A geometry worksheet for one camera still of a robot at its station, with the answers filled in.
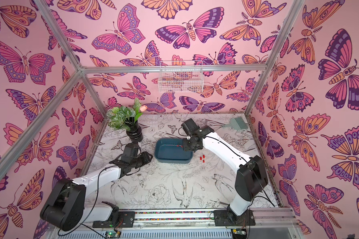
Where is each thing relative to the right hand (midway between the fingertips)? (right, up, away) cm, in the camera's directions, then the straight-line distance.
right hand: (184, 148), depth 83 cm
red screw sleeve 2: (+13, -7, +13) cm, 20 cm away
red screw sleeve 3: (+12, -10, +11) cm, 19 cm away
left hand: (-19, -5, +7) cm, 21 cm away
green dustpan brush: (+41, +15, +30) cm, 53 cm away
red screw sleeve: (+11, -8, +12) cm, 18 cm away
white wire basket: (0, +45, +12) cm, 46 cm away
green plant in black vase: (-36, +18, +1) cm, 40 cm away
